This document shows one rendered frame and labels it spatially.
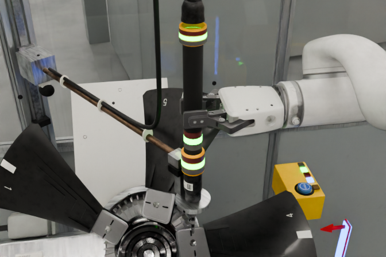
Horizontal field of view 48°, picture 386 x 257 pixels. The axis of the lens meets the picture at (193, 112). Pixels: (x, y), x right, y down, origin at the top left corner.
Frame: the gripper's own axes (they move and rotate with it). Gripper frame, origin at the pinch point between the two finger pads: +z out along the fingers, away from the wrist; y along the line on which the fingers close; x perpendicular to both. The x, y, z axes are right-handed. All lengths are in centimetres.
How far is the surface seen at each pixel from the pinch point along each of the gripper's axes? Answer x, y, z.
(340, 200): -95, 70, -77
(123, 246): -26.6, -4.0, 14.4
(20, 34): -4, 55, 39
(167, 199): -23.6, 4.7, 4.7
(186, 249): -32.5, -1.3, 1.7
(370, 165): -77, 70, -88
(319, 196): -44, 21, -39
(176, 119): -11.2, 16.3, 1.2
